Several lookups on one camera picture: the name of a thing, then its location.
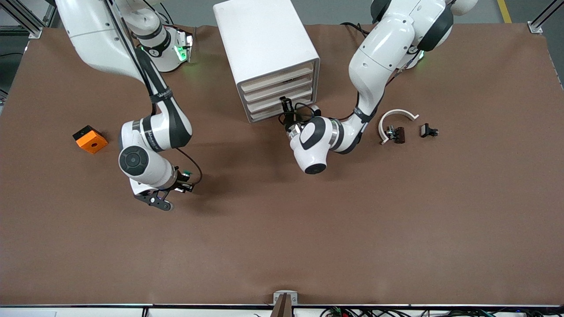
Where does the white half-ring pipe clamp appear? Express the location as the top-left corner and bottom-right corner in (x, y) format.
(378, 109), (419, 146)

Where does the black base cable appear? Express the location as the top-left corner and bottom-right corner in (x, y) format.
(340, 22), (374, 39)

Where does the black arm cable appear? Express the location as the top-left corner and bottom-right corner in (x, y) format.
(278, 102), (317, 127)
(104, 0), (204, 188)

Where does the grey metal bracket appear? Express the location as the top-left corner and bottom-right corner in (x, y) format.
(272, 290), (299, 305)

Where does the orange and black block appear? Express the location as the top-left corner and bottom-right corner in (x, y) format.
(72, 125), (108, 155)

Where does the black cable bundle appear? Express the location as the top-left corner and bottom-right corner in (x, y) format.
(319, 307), (564, 317)

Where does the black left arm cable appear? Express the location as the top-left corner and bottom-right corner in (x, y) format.
(278, 102), (317, 127)

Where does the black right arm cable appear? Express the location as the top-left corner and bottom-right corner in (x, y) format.
(104, 0), (204, 188)

